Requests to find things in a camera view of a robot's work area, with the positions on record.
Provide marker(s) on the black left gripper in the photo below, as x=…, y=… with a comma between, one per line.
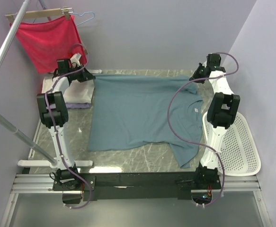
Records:
x=85, y=75

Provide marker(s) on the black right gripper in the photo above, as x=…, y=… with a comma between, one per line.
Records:
x=195, y=77

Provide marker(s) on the blue t shirt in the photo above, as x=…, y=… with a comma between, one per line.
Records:
x=131, y=111

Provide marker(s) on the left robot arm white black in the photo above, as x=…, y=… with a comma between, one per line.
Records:
x=53, y=111

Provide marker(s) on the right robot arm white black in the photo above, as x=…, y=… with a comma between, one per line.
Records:
x=220, y=116

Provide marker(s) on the folded white t shirt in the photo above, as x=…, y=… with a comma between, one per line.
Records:
x=79, y=93

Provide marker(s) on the red towel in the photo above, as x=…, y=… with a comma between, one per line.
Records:
x=47, y=42

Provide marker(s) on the wooden clip hanger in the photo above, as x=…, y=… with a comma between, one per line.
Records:
x=47, y=13

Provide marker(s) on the black base beam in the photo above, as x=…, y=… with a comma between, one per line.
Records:
x=105, y=186

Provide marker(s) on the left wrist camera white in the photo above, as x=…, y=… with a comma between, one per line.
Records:
x=76, y=58

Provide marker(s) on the aluminium rail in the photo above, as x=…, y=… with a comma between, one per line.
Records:
x=44, y=184

